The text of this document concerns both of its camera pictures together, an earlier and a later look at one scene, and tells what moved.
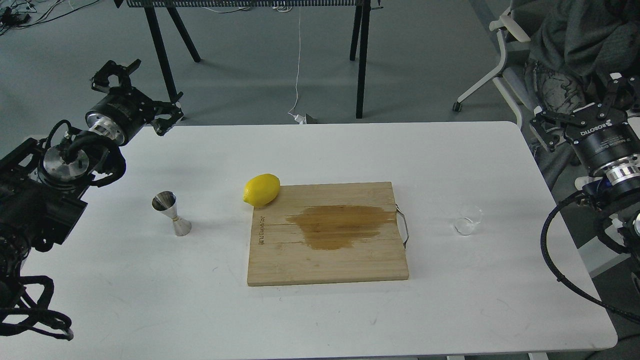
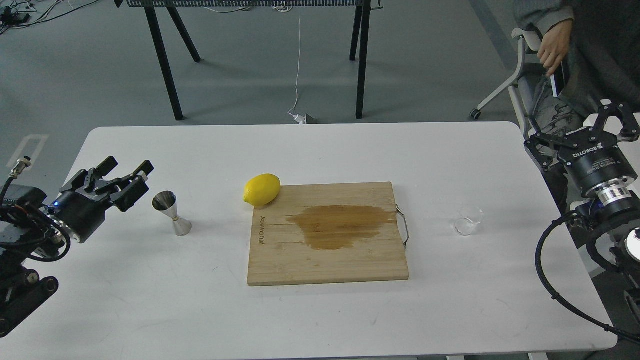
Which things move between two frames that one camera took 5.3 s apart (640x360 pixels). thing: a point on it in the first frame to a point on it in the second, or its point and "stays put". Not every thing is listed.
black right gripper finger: [541, 119] to [544, 160]
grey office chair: [510, 77] to [531, 93]
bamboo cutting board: [326, 233] stays put
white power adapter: [301, 120] stays put
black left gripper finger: [99, 81] to [104, 169]
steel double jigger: [165, 202] stays put
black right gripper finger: [622, 95] to [631, 130]
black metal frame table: [361, 23] stays put
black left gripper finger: [174, 109] to [125, 192]
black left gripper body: [121, 114] to [80, 211]
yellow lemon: [261, 190] stays put
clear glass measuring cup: [469, 216] stays put
